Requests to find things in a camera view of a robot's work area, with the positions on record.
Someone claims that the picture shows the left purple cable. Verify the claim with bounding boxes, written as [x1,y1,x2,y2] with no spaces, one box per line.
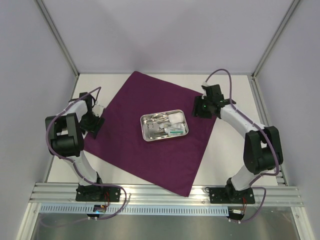
[46,86,130,221]

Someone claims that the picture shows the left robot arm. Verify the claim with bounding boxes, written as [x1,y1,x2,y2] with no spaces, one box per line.
[45,92,105,201]

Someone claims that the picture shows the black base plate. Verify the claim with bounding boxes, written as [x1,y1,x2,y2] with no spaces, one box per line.
[75,185,121,203]
[208,187,256,205]

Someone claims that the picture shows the surgical scissors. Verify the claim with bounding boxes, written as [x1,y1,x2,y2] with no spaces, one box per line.
[146,114,167,129]

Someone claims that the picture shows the stainless steel tray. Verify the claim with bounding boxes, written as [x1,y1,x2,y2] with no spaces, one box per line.
[140,109,189,142]

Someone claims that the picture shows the purple cloth mat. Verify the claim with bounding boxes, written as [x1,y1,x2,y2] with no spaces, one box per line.
[84,71,216,197]

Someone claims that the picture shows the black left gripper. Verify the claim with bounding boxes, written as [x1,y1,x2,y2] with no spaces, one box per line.
[79,111,105,138]

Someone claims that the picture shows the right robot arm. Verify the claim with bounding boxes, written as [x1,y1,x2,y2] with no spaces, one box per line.
[192,83,283,203]

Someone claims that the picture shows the right aluminium side rail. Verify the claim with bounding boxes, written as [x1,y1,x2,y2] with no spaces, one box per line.
[249,77,287,186]

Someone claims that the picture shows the slotted cable duct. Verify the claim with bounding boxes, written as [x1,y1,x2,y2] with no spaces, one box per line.
[39,203,229,216]

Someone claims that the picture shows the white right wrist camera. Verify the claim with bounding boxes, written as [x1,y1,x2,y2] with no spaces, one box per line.
[201,81,210,88]

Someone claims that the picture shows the front aluminium rail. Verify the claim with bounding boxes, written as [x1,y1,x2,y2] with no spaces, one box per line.
[29,182,304,207]

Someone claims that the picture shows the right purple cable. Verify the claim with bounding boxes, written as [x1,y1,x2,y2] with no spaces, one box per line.
[201,68,280,224]

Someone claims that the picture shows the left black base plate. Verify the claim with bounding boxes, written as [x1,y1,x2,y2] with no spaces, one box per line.
[75,185,121,203]

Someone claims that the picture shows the right aluminium frame post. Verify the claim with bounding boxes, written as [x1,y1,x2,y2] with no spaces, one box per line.
[251,0,302,79]

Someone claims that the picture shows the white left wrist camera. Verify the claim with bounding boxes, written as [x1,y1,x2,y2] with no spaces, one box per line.
[92,104,105,118]

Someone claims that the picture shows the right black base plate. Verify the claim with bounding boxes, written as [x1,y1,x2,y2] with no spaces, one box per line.
[208,187,256,205]

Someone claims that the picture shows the green white sachet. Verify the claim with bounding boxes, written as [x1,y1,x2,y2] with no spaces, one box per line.
[164,127,186,137]

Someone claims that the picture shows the gauze pad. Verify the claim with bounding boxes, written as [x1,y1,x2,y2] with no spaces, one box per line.
[168,112,184,124]

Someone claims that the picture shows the aluminium frame post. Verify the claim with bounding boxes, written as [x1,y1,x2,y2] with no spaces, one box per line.
[34,0,80,79]
[251,0,302,79]

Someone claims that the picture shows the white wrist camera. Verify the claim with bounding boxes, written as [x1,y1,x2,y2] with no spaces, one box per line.
[201,81,210,88]
[92,104,105,118]

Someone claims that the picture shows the purple cable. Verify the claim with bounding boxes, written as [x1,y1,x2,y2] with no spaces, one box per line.
[46,86,130,221]
[201,68,280,224]

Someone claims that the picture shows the blister packet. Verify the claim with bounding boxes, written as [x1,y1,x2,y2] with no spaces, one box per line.
[159,120,172,129]

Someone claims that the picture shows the left aluminium frame post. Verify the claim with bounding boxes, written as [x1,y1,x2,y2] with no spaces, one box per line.
[34,0,80,79]

